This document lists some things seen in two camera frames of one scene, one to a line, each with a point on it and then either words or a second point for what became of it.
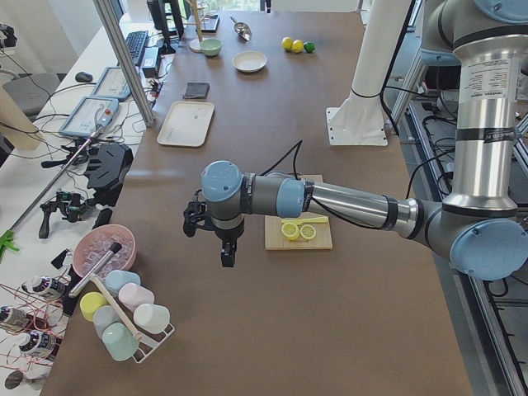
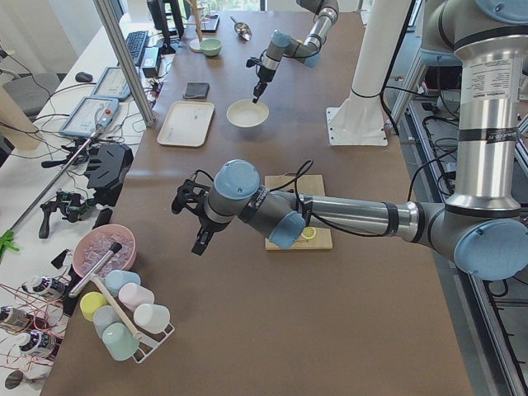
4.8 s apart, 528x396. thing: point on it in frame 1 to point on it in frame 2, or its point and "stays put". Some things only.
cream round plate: (248, 60) to (244, 113)
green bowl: (210, 46) stays put
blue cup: (114, 280) stays put
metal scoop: (242, 30) stays put
